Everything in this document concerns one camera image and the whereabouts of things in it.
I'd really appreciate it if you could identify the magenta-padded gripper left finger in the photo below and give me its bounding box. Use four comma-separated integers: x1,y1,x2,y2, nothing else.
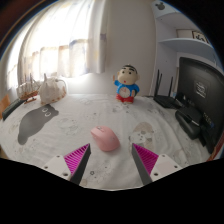
42,143,92,186

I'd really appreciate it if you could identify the white shelf unit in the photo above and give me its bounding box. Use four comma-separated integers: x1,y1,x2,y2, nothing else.
149,0,224,69

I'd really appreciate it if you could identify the large white conch shell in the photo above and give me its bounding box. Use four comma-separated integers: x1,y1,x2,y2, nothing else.
38,73,68,105

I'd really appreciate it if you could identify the wooden model sailing ship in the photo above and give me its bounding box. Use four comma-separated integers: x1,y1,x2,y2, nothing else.
15,73,42,104

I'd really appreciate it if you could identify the dark grey cat-shaped mouse pad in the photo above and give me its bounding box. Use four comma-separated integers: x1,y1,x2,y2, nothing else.
17,103,60,146

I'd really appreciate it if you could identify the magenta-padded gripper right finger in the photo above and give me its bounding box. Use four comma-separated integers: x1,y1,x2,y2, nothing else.
131,143,184,186

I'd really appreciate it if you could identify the white printed tablecloth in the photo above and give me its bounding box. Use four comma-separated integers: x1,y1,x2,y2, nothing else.
0,93,214,191

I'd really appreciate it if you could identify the white star-print curtain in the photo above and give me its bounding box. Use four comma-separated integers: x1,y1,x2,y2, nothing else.
6,0,109,92

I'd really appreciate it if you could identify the black keyboard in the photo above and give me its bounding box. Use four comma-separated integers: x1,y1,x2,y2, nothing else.
1,98,26,121

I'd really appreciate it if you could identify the black computer monitor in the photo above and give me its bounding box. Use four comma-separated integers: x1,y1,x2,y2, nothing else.
178,56,224,155

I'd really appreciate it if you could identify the black router with antennas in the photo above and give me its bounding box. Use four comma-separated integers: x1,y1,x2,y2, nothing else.
153,69,185,110

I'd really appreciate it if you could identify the pink computer mouse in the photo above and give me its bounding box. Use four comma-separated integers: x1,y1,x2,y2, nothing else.
90,125,121,153

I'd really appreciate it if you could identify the cartoon boy figurine clock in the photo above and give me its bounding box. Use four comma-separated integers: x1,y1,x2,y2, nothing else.
112,64,141,104

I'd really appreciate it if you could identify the orange wooden chair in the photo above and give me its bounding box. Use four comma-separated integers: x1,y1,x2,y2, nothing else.
0,94,11,118

